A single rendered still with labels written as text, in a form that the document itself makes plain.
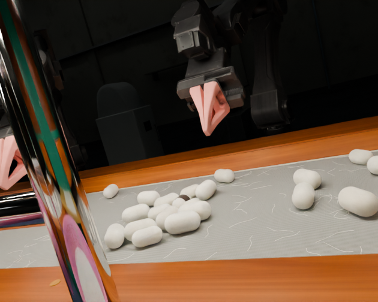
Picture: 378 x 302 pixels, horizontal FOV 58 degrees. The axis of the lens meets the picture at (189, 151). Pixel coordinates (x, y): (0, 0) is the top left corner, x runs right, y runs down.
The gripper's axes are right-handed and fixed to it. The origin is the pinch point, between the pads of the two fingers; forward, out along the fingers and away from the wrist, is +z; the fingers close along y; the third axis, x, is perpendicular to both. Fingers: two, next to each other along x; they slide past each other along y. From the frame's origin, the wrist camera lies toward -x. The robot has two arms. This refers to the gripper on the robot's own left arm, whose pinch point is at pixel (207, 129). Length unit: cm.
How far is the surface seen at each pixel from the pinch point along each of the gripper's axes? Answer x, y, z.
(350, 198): -7.4, 18.2, 18.1
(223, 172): 1.8, 2.4, 7.1
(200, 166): 6.5, -3.9, 2.1
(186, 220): -7.9, 2.8, 19.0
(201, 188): -2.3, 1.4, 11.9
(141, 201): -1.6, -8.2, 12.2
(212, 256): -9.6, 6.8, 23.4
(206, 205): -6.0, 4.0, 16.5
